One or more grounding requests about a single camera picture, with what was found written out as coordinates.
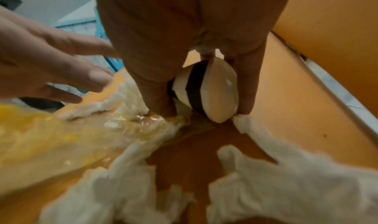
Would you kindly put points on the spilled raw egg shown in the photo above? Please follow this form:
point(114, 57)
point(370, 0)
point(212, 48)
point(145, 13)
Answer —
point(59, 139)

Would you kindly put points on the crumpled white paper towel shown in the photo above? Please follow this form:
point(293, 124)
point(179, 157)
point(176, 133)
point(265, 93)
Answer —
point(118, 97)
point(289, 176)
point(118, 183)

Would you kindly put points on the wooden egg with black band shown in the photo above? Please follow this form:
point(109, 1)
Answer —
point(212, 90)

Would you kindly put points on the white ledge rail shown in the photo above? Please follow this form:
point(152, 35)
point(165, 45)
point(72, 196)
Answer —
point(342, 94)

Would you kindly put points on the person's left hand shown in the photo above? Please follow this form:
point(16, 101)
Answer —
point(35, 55)

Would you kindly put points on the person's right hand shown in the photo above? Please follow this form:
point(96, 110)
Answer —
point(165, 27)

